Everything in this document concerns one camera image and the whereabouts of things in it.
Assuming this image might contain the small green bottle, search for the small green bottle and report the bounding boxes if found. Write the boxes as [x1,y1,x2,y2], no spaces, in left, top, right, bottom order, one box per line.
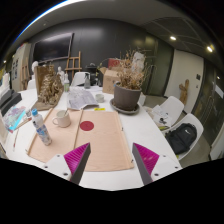
[63,73,71,93]

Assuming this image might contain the open newspaper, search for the open newspaper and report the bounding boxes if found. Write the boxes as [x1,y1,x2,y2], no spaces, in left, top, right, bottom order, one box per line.
[66,87,100,111]

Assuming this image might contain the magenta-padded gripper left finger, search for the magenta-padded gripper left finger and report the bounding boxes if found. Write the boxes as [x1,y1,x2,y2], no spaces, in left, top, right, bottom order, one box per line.
[42,142,92,185]

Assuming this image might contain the golden carved wooden sculpture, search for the golden carved wooden sculpture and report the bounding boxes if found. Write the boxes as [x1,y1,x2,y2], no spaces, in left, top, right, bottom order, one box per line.
[32,64,65,112]

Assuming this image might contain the white plaster head bust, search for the white plaster head bust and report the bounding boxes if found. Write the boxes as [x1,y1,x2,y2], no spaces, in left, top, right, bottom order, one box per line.
[31,60,40,80]

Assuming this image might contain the white bottle with blue cap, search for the white bottle with blue cap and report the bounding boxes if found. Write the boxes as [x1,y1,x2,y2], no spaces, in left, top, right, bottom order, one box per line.
[31,108,53,146]

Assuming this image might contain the clear spray bottle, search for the clear spray bottle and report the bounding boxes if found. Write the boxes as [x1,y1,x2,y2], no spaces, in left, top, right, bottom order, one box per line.
[83,73,92,90]

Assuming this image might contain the brown cardboard box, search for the brown cardboard box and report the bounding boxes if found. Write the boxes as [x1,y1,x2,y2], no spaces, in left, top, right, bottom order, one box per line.
[99,66,123,95]

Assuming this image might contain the wooden easel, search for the wooden easel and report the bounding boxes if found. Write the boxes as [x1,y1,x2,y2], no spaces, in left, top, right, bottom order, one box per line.
[21,63,31,90]
[64,50,83,79]

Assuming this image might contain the recessed ceiling spotlights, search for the recessed ceiling spotlights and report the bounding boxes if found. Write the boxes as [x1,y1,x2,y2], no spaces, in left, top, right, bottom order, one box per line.
[169,35,214,53]

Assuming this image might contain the black backpack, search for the black backpack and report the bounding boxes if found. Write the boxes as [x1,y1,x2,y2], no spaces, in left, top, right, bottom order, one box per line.
[165,122,198,155]

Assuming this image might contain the red box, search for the red box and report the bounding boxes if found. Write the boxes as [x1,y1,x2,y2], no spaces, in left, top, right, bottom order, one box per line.
[107,58,122,70]

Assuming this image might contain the black wall screen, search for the black wall screen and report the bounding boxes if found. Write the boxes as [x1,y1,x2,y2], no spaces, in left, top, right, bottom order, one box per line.
[32,32,74,63]

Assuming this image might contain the flat round red coaster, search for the flat round red coaster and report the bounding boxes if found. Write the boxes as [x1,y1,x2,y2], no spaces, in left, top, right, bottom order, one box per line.
[79,120,95,132]

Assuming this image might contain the long white ceiling light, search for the long white ceiling light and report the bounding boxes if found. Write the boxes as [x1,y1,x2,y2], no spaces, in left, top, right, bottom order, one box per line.
[12,0,88,44]

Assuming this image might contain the white plaster figure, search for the white plaster figure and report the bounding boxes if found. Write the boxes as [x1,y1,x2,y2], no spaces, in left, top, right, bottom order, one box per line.
[56,65,66,84]

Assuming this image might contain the white plastic chair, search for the white plastic chair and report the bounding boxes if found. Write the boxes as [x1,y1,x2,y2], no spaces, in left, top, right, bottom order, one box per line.
[26,78,38,90]
[164,113,205,161]
[159,95,185,127]
[71,71,90,88]

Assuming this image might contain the long thin pencil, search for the long thin pencil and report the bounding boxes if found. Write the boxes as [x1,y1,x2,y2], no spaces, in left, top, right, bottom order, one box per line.
[12,128,20,152]

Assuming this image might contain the white mug with stirrer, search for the white mug with stirrer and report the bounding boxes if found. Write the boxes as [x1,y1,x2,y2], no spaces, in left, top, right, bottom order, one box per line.
[51,109,72,129]

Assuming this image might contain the white papers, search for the white papers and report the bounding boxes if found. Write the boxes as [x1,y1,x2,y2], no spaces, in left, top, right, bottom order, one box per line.
[151,104,173,128]

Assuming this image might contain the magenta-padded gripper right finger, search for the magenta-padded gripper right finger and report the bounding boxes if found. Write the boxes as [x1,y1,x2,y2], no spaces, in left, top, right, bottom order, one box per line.
[131,142,183,186]

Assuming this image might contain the dried plant in grey pot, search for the dried plant in grey pot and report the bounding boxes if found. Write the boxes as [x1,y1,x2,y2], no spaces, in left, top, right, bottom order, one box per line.
[113,49,153,112]

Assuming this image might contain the white cabinet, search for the white cabinet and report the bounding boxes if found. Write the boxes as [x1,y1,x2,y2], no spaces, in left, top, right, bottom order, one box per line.
[11,43,33,93]

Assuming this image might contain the black box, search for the black box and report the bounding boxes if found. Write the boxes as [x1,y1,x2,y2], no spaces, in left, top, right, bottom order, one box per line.
[0,88,14,108]
[0,92,23,116]

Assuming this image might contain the white plaster statue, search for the white plaster statue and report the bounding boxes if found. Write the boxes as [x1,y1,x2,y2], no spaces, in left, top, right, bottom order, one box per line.
[131,51,147,73]

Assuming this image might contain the grey round pot saucer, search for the grey round pot saucer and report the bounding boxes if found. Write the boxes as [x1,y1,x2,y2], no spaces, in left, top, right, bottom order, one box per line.
[109,98,141,116]

